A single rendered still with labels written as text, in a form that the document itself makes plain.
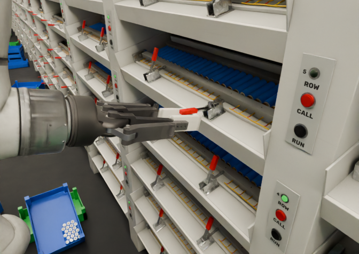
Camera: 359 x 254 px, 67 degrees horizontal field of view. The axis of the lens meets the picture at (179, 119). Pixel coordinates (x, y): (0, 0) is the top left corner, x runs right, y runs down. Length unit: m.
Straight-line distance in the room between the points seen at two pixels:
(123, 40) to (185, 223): 0.59
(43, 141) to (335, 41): 0.36
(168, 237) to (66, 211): 0.70
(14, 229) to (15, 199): 0.90
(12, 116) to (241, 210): 0.46
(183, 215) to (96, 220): 0.83
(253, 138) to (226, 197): 0.20
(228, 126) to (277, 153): 0.13
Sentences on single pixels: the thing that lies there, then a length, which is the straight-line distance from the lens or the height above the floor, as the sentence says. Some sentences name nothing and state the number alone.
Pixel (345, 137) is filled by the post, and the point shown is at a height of 0.98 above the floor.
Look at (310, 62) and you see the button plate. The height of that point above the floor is 1.06.
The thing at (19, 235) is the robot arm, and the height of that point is 0.44.
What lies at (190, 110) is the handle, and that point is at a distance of 0.50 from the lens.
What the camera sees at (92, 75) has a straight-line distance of 1.44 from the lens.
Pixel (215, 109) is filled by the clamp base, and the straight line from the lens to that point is 0.53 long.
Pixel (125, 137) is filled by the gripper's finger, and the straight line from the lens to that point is 0.38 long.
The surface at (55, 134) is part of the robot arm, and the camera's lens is 0.38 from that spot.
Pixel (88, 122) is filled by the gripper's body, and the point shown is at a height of 0.97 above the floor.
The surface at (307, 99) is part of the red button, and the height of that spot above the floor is 1.02.
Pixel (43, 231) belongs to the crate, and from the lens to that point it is 1.57.
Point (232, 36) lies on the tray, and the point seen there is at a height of 1.07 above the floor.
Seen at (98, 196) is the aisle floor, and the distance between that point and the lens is 1.75.
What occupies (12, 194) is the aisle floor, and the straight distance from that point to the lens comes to 1.97.
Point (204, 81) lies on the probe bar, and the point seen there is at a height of 0.94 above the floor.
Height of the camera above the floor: 1.14
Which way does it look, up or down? 27 degrees down
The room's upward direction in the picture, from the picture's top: straight up
